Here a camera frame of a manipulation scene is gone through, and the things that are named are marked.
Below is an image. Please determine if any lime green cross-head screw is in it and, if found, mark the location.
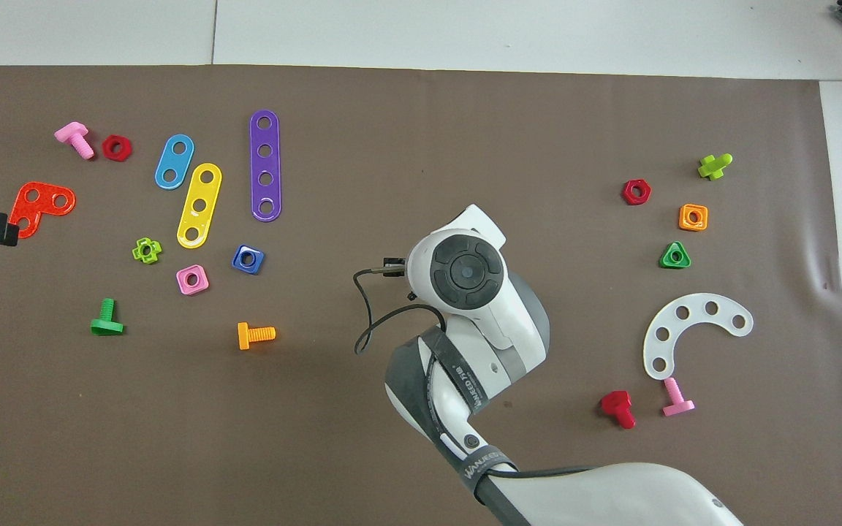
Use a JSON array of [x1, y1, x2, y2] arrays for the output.
[[697, 153, 734, 181]]

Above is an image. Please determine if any green triangle nut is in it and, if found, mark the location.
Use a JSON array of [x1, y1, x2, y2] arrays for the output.
[[659, 241, 692, 270]]

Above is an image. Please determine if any pink square nut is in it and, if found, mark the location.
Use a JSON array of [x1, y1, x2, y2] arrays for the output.
[[175, 264, 211, 296]]

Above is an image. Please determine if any blue square nut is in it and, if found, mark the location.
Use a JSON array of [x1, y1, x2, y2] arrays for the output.
[[232, 245, 265, 275]]

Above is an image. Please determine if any green plastic screw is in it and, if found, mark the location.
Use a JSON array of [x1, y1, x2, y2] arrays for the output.
[[90, 297, 126, 337]]

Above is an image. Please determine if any white curved five-hole plate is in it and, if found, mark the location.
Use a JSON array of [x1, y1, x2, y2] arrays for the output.
[[642, 293, 754, 381]]

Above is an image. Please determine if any red plastic screw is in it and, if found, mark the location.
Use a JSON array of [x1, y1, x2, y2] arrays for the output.
[[600, 390, 637, 430]]

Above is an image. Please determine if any pink plastic screw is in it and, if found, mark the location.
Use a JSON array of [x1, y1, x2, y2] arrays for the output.
[[661, 377, 696, 418], [54, 121, 96, 161]]

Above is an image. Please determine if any orange-red three-hole corner plate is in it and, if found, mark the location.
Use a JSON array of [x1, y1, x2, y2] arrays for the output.
[[8, 181, 77, 240]]

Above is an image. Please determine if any orange plastic screw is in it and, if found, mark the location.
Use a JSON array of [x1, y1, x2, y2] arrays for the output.
[[237, 322, 277, 351]]

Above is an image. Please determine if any purple four-hole strip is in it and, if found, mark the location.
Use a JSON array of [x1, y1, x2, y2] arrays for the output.
[[249, 110, 283, 222]]

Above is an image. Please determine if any brown table mat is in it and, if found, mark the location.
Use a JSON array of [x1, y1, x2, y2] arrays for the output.
[[0, 64, 842, 526]]

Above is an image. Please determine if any blue two-hole strip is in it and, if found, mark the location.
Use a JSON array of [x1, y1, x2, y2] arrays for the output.
[[154, 134, 195, 191]]

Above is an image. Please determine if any yellow three-hole strip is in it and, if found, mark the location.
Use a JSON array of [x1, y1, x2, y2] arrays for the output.
[[176, 162, 223, 250]]

